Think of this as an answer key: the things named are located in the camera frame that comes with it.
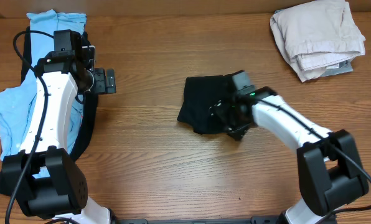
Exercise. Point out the light blue shirt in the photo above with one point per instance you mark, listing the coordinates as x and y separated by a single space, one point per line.
17 104

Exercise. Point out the black garment under pile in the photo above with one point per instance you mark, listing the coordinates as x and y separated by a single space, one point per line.
82 118

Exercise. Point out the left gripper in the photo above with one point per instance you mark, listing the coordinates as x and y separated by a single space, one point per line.
101 86

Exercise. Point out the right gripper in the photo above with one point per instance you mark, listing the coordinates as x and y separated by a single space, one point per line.
219 108

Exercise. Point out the folded beige trousers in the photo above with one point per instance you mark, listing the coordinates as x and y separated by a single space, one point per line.
317 34

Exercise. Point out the black t-shirt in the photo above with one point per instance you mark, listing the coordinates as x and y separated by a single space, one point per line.
200 95

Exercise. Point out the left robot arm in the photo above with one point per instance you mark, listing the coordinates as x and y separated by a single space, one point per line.
42 177

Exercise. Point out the folded grey garment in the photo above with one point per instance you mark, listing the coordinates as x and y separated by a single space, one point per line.
339 68

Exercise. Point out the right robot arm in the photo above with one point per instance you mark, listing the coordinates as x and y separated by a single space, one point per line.
330 171

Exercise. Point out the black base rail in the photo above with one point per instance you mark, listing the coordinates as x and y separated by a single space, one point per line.
198 221

